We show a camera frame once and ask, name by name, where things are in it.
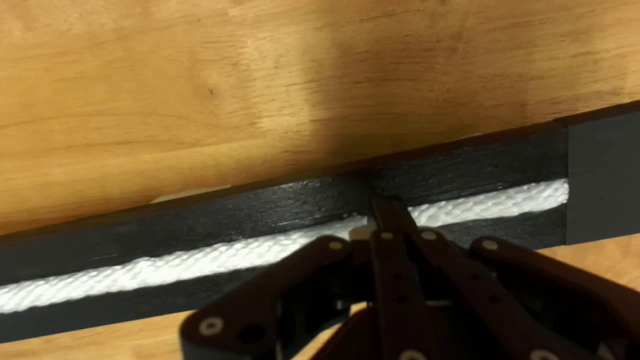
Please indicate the long black grooved rail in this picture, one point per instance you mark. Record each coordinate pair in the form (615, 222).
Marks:
(600, 181)

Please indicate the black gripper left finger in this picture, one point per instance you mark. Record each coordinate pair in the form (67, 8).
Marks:
(301, 301)

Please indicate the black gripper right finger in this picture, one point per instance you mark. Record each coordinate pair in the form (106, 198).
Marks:
(533, 307)

